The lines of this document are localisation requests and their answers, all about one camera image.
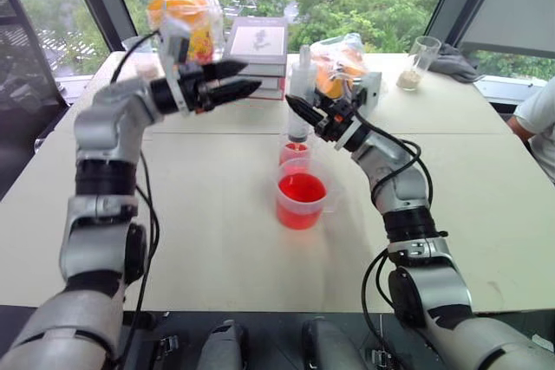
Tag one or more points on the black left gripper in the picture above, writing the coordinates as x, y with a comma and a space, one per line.
195, 88

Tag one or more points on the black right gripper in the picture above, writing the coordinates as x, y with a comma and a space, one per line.
338, 121

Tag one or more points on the clear plastic bottle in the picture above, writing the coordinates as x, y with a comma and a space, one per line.
299, 79

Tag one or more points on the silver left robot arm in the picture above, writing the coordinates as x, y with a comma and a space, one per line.
99, 127

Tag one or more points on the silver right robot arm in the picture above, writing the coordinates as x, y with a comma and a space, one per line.
403, 179

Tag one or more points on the small cup with red liquid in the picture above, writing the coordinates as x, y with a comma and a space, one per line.
295, 157

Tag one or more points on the large cup with red liquid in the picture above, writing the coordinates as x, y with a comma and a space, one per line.
301, 207

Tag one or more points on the white book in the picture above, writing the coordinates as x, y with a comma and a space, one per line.
269, 71
274, 84

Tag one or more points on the grey book with picture cover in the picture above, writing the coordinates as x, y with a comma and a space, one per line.
260, 40

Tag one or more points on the clear bag with orange and yellow contents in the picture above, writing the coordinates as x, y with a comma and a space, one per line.
199, 10

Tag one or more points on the small glass with beige grains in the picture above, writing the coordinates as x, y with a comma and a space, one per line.
146, 69

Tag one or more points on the tall glass with beige grains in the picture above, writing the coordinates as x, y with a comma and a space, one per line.
416, 66

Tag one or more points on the grey cloth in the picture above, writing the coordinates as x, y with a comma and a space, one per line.
453, 64

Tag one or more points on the black metal rack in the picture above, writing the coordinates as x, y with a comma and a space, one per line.
21, 62

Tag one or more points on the person in white shirt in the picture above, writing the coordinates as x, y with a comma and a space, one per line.
539, 123

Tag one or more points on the dark rounded shape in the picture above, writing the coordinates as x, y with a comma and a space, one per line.
225, 346

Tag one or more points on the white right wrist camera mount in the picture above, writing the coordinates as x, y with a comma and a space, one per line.
368, 88

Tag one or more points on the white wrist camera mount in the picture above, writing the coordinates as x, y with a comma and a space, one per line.
368, 88
171, 40

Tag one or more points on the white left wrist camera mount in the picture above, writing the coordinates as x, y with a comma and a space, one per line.
171, 40

